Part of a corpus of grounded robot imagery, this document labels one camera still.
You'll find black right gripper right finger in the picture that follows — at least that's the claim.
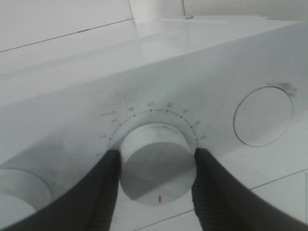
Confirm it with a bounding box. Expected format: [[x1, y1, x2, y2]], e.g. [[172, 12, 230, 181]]
[[192, 148, 308, 231]]

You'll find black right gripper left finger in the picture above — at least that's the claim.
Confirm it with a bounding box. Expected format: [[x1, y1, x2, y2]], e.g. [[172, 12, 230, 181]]
[[6, 150, 120, 231]]

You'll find white round door button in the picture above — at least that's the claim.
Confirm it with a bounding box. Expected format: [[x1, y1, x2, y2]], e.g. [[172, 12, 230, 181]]
[[232, 86, 294, 147]]

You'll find white timer knob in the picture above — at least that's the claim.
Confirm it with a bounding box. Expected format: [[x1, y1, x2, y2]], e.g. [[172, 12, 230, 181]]
[[119, 123, 196, 206]]

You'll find white microwave oven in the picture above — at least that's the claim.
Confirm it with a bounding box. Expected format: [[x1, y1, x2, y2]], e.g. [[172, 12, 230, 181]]
[[0, 16, 308, 231]]

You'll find white upper power knob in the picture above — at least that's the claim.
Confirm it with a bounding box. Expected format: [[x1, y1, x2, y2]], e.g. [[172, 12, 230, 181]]
[[0, 169, 51, 228]]

